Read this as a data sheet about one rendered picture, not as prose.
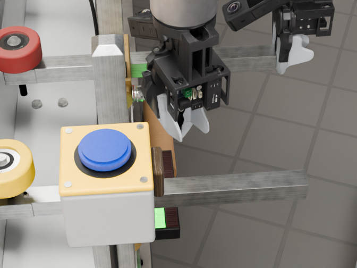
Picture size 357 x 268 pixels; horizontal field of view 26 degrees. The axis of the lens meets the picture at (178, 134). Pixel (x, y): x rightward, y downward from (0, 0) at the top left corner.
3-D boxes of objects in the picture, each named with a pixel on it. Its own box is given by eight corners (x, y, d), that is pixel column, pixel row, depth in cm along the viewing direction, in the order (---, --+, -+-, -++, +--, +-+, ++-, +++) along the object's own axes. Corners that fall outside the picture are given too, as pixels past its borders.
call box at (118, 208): (150, 183, 67) (148, 119, 62) (155, 249, 62) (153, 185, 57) (69, 189, 67) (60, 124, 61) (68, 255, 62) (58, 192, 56)
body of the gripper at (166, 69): (172, 127, 90) (171, 45, 82) (143, 83, 96) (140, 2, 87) (230, 108, 92) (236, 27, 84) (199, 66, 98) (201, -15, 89)
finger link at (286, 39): (289, 67, 122) (295, 23, 116) (280, 68, 122) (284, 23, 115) (284, 49, 125) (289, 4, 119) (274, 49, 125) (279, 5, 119)
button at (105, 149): (130, 140, 61) (129, 124, 60) (133, 177, 58) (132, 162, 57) (79, 143, 61) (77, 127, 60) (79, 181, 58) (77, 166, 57)
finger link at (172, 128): (172, 168, 98) (171, 116, 91) (153, 138, 102) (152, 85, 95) (194, 160, 99) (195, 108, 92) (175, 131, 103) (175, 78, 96)
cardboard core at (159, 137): (168, 90, 234) (176, 163, 213) (168, 109, 240) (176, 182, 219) (142, 92, 234) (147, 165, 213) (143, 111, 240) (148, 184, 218)
